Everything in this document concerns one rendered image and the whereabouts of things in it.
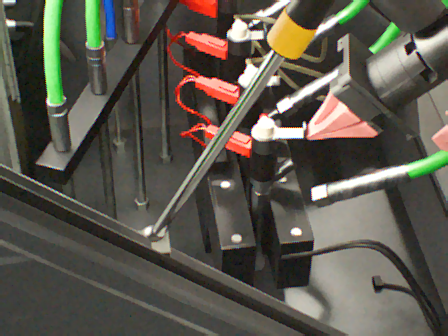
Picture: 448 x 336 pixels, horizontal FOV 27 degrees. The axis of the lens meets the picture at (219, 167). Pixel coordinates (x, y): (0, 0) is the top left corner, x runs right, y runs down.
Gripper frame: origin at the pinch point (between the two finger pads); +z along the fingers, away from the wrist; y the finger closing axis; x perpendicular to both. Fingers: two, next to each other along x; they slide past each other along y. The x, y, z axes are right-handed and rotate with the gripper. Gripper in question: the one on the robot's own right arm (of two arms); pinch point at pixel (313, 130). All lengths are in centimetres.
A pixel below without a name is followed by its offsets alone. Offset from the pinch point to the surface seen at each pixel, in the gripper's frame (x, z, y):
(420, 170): 11.2, -11.1, -1.9
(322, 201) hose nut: 10.3, -1.4, 0.0
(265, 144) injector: 2.1, 3.4, 3.2
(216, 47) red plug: -15.2, 9.5, 6.3
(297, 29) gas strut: 33, -26, 28
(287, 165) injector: 0.7, 4.9, -1.4
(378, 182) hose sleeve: 10.8, -7.2, -1.0
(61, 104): 5.7, 11.0, 21.9
